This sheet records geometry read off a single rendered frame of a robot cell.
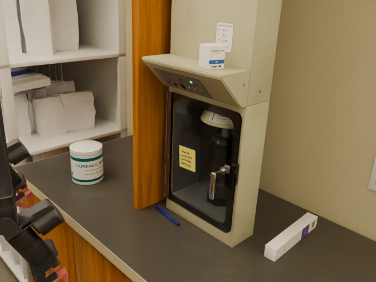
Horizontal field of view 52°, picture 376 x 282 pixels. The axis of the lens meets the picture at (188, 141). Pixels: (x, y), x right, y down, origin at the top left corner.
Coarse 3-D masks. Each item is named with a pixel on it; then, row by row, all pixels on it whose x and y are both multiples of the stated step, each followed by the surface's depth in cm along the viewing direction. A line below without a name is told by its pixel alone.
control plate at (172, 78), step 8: (160, 72) 116; (168, 72) 112; (168, 80) 118; (176, 80) 113; (184, 80) 110; (192, 80) 106; (184, 88) 116; (192, 88) 112; (200, 88) 108; (208, 96) 110
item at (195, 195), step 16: (176, 96) 124; (176, 112) 126; (192, 112) 120; (208, 112) 115; (224, 112) 110; (176, 128) 127; (192, 128) 122; (208, 128) 117; (224, 128) 112; (240, 128) 108; (176, 144) 129; (192, 144) 123; (208, 144) 118; (224, 144) 113; (176, 160) 131; (208, 160) 120; (224, 160) 115; (176, 176) 133; (192, 176) 127; (208, 176) 122; (224, 176) 116; (176, 192) 135; (192, 192) 129; (208, 192) 123; (224, 192) 118; (192, 208) 131; (208, 208) 125; (224, 208) 119; (224, 224) 121
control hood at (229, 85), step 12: (144, 60) 115; (156, 60) 111; (168, 60) 111; (180, 60) 112; (192, 60) 112; (156, 72) 118; (180, 72) 106; (192, 72) 102; (204, 72) 99; (216, 72) 98; (228, 72) 99; (240, 72) 100; (204, 84) 104; (216, 84) 99; (228, 84) 97; (240, 84) 101; (204, 96) 112; (216, 96) 107; (228, 96) 102; (240, 96) 102
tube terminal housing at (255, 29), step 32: (192, 0) 111; (224, 0) 103; (256, 0) 96; (192, 32) 114; (256, 32) 99; (224, 64) 108; (256, 64) 103; (192, 96) 120; (256, 96) 108; (256, 128) 112; (256, 160) 118; (256, 192) 124
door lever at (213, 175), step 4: (220, 168) 116; (224, 168) 115; (212, 172) 113; (216, 172) 113; (220, 172) 114; (224, 172) 115; (212, 176) 112; (216, 176) 113; (212, 180) 113; (216, 180) 114; (212, 184) 114; (216, 184) 114; (212, 188) 114; (212, 192) 115; (212, 196) 115
